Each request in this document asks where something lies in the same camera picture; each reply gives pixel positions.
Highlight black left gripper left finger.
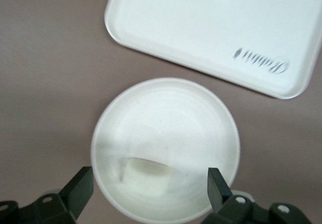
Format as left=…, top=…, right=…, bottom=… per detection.
left=0, top=166, right=95, bottom=224

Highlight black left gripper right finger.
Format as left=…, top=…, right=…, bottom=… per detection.
left=201, top=167, right=311, bottom=224

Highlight small white steamed bun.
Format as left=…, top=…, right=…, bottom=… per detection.
left=120, top=157, right=173, bottom=197

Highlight white round bowl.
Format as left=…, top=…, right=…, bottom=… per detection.
left=90, top=77, right=242, bottom=224

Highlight brown table cover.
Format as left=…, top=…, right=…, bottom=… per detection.
left=0, top=0, right=322, bottom=224

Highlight cream rabbit print tray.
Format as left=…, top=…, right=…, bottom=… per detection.
left=103, top=0, right=322, bottom=100

